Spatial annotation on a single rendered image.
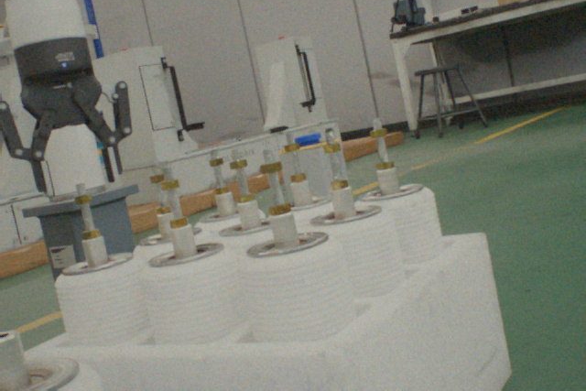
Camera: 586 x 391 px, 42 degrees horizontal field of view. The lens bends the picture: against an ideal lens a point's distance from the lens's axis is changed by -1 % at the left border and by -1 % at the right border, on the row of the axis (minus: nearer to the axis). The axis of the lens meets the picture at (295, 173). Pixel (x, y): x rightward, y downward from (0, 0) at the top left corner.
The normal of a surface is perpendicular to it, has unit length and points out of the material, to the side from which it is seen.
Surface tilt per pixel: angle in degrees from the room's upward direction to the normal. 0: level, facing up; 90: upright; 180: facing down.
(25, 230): 90
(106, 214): 90
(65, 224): 94
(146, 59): 90
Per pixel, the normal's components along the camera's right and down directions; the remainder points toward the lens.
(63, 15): 0.68, -0.07
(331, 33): -0.56, 0.18
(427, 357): 0.84, -0.14
